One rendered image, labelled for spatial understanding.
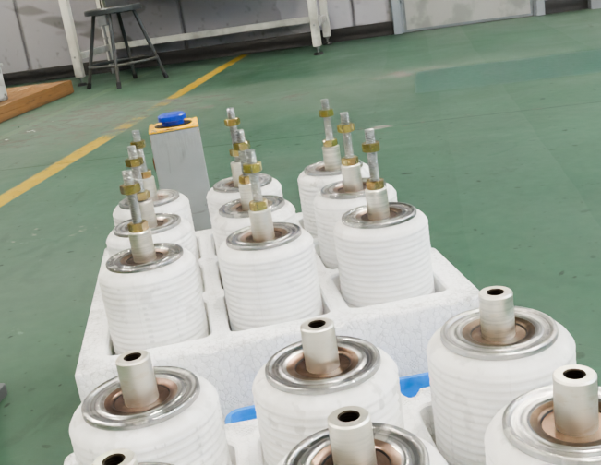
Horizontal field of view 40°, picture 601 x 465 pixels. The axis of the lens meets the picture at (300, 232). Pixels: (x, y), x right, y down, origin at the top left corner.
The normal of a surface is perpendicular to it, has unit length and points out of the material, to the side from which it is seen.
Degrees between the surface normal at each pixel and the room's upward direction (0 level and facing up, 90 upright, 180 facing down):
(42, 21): 90
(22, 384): 0
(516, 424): 4
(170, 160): 90
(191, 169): 90
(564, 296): 0
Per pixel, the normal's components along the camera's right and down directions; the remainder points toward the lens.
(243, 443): -0.14, -0.94
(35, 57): -0.13, 0.32
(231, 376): 0.15, 0.28
